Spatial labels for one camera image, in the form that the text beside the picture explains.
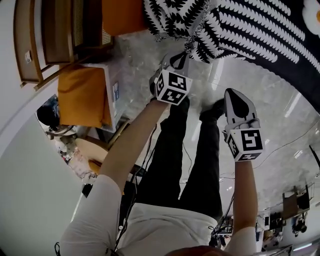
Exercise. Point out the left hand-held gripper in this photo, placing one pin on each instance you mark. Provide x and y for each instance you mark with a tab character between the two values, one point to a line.
172	85

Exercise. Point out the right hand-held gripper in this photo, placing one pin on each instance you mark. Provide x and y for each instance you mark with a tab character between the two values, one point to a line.
250	142

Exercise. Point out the black white striped blanket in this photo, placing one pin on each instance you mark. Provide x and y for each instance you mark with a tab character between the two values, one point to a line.
262	37

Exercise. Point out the orange seat cushion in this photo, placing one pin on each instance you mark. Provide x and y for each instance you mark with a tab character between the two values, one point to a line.
82	97

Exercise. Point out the white flower pillow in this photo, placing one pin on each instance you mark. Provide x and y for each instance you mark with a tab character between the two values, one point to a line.
312	15

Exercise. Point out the person's right forearm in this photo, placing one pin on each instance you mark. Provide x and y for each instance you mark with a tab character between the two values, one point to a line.
246	195

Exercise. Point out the person's left forearm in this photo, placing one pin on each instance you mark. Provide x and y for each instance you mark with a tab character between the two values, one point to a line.
130	145

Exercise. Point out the person's black trousers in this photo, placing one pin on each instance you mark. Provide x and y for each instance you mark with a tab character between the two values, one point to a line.
170	162

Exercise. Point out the brown cardboard box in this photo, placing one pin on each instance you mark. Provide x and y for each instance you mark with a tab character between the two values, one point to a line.
290	202

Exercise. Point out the wooden armchair with orange padding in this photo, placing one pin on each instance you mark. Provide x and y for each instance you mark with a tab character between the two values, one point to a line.
87	146

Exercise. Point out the brown wooden shelf cart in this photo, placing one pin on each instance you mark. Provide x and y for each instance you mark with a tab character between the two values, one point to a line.
57	32

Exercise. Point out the black round bag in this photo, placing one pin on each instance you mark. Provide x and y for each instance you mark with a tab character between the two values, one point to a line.
47	116

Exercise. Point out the pile of household clutter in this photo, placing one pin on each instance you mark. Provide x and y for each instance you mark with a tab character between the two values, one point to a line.
75	160

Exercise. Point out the person's white shirt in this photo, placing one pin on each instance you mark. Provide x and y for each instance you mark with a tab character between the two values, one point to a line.
162	230

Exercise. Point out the small white card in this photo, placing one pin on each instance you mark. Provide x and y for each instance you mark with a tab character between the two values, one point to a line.
28	57

